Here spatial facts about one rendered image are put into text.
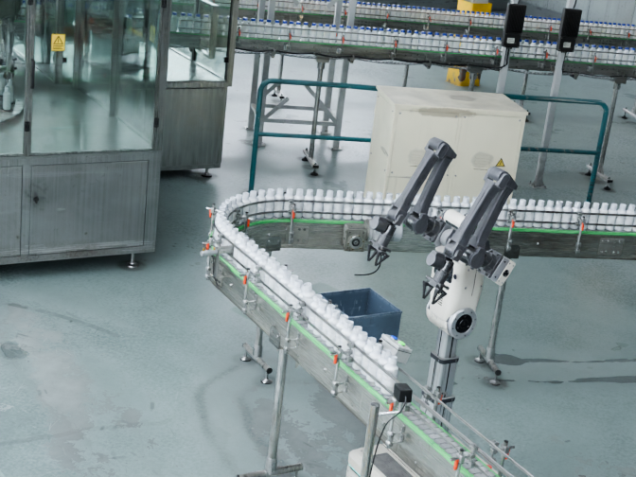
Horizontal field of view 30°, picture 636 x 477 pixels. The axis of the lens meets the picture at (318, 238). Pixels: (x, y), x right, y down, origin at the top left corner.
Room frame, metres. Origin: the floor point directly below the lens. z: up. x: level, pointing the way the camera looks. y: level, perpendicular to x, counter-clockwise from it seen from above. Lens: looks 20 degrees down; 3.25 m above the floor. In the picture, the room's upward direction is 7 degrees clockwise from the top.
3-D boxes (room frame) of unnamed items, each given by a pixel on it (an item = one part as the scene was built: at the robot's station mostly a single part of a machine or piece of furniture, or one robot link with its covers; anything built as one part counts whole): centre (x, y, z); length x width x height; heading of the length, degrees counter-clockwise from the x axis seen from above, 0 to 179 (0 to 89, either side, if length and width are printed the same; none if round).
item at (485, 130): (9.41, -0.93, 0.59); 1.10 x 0.62 x 1.18; 103
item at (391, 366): (4.46, -0.36, 1.08); 0.06 x 0.06 x 0.17
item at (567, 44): (11.22, -2.10, 1.55); 0.17 x 0.15 x 0.42; 103
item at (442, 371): (5.21, -0.67, 0.66); 0.11 x 0.11 x 0.40; 31
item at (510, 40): (11.10, -1.56, 1.55); 0.17 x 0.15 x 0.42; 103
